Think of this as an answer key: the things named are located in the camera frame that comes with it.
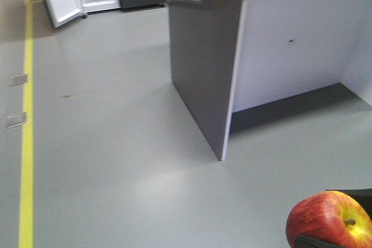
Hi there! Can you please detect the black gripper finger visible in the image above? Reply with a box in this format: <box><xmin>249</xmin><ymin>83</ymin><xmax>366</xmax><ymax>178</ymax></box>
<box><xmin>325</xmin><ymin>188</ymin><xmax>371</xmax><ymax>216</ymax></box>
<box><xmin>294</xmin><ymin>235</ymin><xmax>338</xmax><ymax>248</ymax></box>

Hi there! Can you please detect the red yellow apple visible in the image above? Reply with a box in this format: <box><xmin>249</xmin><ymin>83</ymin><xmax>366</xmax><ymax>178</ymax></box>
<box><xmin>285</xmin><ymin>191</ymin><xmax>371</xmax><ymax>247</ymax></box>

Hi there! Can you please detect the grey speckled kitchen counter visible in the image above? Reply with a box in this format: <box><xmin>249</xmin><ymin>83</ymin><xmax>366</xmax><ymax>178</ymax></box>
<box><xmin>168</xmin><ymin>0</ymin><xmax>371</xmax><ymax>160</ymax></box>

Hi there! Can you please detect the lower metal floor plate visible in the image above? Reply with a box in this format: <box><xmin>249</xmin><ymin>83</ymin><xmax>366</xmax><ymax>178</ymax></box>
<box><xmin>6</xmin><ymin>112</ymin><xmax>27</xmax><ymax>128</ymax></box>

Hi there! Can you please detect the metal floor plate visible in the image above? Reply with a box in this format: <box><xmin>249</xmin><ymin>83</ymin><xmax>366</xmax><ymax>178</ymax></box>
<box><xmin>9</xmin><ymin>74</ymin><xmax>28</xmax><ymax>87</ymax></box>
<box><xmin>6</xmin><ymin>112</ymin><xmax>27</xmax><ymax>128</ymax></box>

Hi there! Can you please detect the upper metal floor plate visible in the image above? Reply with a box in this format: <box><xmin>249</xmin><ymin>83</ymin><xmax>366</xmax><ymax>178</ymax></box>
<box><xmin>9</xmin><ymin>74</ymin><xmax>28</xmax><ymax>87</ymax></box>

